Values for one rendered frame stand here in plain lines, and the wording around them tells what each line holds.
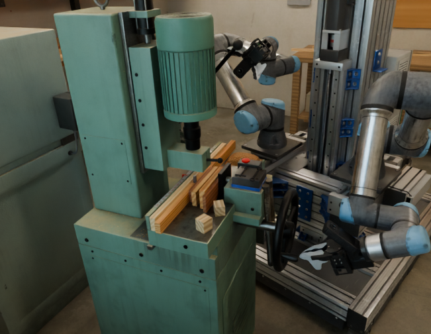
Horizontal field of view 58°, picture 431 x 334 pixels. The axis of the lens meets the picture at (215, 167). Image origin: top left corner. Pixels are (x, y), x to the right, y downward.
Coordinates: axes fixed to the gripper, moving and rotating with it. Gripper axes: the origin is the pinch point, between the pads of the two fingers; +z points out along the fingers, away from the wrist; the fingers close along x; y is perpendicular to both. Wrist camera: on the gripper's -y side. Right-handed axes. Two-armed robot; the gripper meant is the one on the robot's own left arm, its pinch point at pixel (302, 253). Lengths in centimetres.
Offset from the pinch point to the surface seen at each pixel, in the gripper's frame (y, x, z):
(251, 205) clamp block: -17.3, 6.9, 12.8
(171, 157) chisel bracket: -43, 6, 32
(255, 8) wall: -105, 339, 100
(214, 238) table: -17.7, -11.5, 18.9
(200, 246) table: -18.6, -16.4, 21.1
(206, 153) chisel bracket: -39.1, 10.2, 21.3
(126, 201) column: -36, -2, 55
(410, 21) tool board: -21, 329, -34
